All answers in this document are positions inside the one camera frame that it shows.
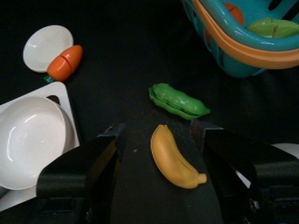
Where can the yellow toy banana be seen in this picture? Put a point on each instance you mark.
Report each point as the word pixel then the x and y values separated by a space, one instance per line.
pixel 171 163

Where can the green toy pea pod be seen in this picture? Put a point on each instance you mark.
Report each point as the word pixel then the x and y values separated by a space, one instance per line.
pixel 179 100

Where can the orange toy fruit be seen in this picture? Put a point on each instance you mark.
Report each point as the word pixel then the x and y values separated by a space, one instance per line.
pixel 235 13

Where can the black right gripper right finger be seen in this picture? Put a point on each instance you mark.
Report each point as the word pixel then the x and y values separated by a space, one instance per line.
pixel 240 169

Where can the orange toy carrot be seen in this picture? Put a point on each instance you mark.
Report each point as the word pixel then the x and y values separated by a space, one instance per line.
pixel 66 62

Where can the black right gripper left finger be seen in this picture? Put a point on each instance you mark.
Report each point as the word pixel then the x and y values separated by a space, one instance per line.
pixel 78 172

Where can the light green toy vegetable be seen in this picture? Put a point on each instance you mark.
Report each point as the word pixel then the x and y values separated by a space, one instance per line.
pixel 274 27

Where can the white bowl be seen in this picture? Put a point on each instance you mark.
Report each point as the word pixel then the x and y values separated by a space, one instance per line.
pixel 30 143

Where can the small white plate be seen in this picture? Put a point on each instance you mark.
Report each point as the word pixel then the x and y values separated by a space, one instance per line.
pixel 44 46

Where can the teal toy basket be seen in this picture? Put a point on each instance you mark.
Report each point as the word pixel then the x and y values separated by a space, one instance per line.
pixel 238 35

